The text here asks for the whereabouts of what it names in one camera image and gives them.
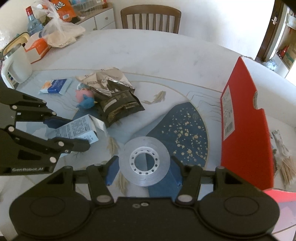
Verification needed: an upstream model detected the silver crumpled snack bag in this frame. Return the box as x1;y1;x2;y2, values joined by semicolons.
76;67;135;96

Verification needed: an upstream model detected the white plastic bag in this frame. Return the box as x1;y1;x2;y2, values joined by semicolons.
33;1;85;48

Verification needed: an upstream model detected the bag of cotton swabs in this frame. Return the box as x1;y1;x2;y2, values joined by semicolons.
271;130;295;188

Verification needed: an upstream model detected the white shelving cabinet unit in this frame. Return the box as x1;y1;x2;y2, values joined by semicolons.
255;1;295;83

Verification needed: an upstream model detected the small blue white carton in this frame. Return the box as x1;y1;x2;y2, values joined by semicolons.
47;114;108;144

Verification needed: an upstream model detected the dark snack bag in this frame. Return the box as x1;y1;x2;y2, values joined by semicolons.
91;80;145;128

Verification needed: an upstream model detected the wooden chair behind table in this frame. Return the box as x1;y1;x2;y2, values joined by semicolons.
120;4;182;34

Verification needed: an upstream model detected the red cardboard shoe box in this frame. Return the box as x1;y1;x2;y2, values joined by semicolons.
220;56;295;190

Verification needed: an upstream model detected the orange white carton box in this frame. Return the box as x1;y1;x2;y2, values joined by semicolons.
24;38;51;64

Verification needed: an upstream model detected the blue soda biscuit packet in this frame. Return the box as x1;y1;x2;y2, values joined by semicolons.
39;78;72;95

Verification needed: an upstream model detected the small white drawer cabinet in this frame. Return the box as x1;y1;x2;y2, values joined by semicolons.
76;8;116;32

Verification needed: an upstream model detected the pink blue plush toy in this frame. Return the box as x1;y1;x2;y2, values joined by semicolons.
75;88;96;109

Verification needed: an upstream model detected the orange snack bag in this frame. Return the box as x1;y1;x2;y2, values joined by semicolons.
50;0;77;22

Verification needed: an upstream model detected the clear tape roll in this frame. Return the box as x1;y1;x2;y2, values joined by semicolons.
119;137;170;187

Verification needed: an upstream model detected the blue water bottle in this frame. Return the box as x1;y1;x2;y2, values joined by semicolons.
26;6;43;36

